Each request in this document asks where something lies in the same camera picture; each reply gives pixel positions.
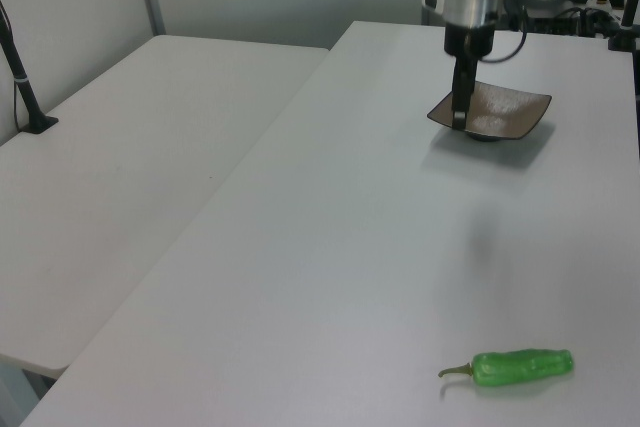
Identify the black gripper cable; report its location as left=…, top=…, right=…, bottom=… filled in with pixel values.
left=469, top=0, right=530, bottom=66

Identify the square brown ceramic plate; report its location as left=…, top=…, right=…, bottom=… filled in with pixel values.
left=425, top=80, right=554, bottom=143

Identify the black electronics equipment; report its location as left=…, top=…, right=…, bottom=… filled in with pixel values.
left=524, top=0, right=626, bottom=39

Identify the black pole with white tie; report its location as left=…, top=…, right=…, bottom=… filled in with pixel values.
left=0, top=0, right=59, bottom=136

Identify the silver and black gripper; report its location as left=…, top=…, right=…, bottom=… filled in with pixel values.
left=422, top=0, right=502, bottom=131

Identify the plain black pole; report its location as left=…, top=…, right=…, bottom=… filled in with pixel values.
left=607, top=0, right=640, bottom=53

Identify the green chili pepper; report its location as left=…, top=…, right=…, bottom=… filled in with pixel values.
left=438, top=348, right=575, bottom=388

